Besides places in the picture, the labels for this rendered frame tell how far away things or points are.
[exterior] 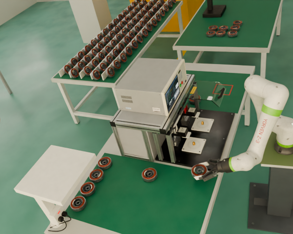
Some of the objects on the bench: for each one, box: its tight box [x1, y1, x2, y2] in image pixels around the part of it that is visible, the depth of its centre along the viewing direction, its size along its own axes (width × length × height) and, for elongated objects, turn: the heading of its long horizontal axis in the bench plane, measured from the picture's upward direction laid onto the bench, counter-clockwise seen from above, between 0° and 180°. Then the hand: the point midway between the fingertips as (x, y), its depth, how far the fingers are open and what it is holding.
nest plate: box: [191, 117, 214, 132], centre depth 259 cm, size 15×15×1 cm
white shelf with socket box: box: [14, 145, 96, 232], centre depth 203 cm, size 35×37×46 cm
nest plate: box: [182, 137, 206, 154], centre depth 243 cm, size 15×15×1 cm
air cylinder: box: [181, 116, 190, 126], centre depth 263 cm, size 5×8×6 cm
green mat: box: [65, 153, 218, 234], centre depth 219 cm, size 94×61×1 cm, turn 80°
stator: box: [142, 168, 158, 182], centre depth 229 cm, size 11×11×4 cm
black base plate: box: [155, 108, 235, 172], centre depth 252 cm, size 47×64×2 cm
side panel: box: [111, 126, 154, 162], centre depth 238 cm, size 28×3×32 cm, turn 80°
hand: (199, 171), depth 216 cm, fingers closed on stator, 11 cm apart
